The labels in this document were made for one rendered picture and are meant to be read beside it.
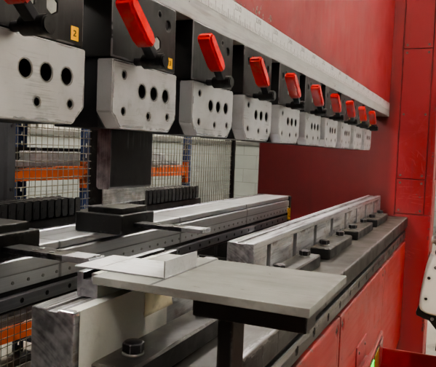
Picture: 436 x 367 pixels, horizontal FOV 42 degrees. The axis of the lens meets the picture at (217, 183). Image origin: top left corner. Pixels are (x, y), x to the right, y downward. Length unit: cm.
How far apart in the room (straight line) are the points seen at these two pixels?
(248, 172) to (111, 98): 855
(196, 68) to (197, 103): 5
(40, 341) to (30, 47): 33
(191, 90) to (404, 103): 206
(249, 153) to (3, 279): 833
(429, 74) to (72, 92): 235
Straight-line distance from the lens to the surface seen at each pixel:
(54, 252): 83
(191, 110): 84
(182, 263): 72
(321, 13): 155
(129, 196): 78
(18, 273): 98
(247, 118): 103
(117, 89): 67
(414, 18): 288
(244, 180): 922
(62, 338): 68
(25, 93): 56
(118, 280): 68
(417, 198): 281
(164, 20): 78
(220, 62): 84
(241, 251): 117
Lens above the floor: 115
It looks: 3 degrees down
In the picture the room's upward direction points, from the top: 2 degrees clockwise
